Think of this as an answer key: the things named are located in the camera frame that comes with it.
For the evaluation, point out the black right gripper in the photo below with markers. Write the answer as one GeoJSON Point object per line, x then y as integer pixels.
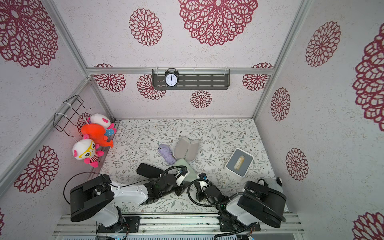
{"type": "Point", "coordinates": [201, 192]}

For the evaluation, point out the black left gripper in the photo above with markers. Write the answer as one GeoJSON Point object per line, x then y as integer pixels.
{"type": "Point", "coordinates": [181, 189]}

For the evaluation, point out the mint umbrella case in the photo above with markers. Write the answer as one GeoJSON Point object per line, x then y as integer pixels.
{"type": "Point", "coordinates": [191, 174]}

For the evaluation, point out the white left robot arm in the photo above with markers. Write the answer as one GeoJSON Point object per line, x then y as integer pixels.
{"type": "Point", "coordinates": [94, 199]}

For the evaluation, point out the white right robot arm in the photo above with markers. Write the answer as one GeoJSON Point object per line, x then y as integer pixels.
{"type": "Point", "coordinates": [259, 201]}

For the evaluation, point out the beige roll in tray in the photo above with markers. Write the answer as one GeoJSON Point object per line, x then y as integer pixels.
{"type": "Point", "coordinates": [239, 162]}

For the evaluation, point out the white rimmed grey tray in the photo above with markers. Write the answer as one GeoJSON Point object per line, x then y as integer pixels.
{"type": "Point", "coordinates": [229, 167]}

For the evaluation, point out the grey husky plush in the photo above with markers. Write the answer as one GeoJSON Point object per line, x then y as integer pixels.
{"type": "Point", "coordinates": [273, 183]}

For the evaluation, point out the white pink plush doll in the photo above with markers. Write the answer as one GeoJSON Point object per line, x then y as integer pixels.
{"type": "Point", "coordinates": [104, 122]}

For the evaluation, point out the white plush with yellow glasses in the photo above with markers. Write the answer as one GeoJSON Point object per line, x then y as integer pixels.
{"type": "Point", "coordinates": [88, 151]}

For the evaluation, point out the orange plush whale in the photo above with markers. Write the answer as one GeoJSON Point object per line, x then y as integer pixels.
{"type": "Point", "coordinates": [96, 133]}

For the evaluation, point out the black alarm clock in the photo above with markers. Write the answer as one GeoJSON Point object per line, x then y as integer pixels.
{"type": "Point", "coordinates": [171, 77]}

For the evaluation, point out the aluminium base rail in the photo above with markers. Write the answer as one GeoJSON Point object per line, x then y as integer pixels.
{"type": "Point", "coordinates": [144, 225]}

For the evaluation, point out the grey wall shelf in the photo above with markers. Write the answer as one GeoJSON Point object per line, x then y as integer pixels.
{"type": "Point", "coordinates": [193, 81]}

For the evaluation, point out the black wire wall rack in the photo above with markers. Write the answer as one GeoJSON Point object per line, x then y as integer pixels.
{"type": "Point", "coordinates": [72, 109]}

